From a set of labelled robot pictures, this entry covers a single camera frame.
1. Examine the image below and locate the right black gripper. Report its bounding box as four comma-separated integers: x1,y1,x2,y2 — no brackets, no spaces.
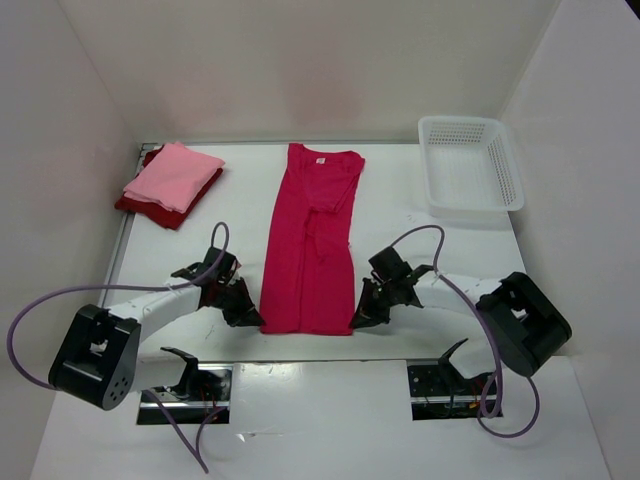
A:
349,276,399,329

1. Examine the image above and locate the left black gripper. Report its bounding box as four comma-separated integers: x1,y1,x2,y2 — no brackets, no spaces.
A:
213,277,266,327

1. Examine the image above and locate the magenta t-shirt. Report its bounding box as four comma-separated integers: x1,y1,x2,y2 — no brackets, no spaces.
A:
259,143,365,336

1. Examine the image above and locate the dark red t-shirt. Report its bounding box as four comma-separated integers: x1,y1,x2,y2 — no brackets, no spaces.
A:
114,145,224,230

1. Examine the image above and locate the light pink t-shirt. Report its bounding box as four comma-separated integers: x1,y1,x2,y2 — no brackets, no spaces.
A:
123,142,225,213

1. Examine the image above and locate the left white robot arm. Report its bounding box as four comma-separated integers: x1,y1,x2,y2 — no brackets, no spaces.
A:
48,269,264,411

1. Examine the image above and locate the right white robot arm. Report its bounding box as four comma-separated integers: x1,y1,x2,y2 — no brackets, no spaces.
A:
350,266,573,393

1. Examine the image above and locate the white plastic basket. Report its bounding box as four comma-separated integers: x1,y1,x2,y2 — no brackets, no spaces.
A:
418,116,525,214

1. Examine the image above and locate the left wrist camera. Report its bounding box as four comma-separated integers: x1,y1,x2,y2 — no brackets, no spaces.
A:
171,247,241,286

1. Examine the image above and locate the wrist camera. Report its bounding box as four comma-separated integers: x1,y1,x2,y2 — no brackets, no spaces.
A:
369,246,412,283
171,247,241,286

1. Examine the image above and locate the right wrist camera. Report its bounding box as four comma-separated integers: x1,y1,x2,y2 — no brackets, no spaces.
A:
369,246,412,283

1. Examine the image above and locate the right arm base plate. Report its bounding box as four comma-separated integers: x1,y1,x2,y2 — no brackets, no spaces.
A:
406,360,489,421

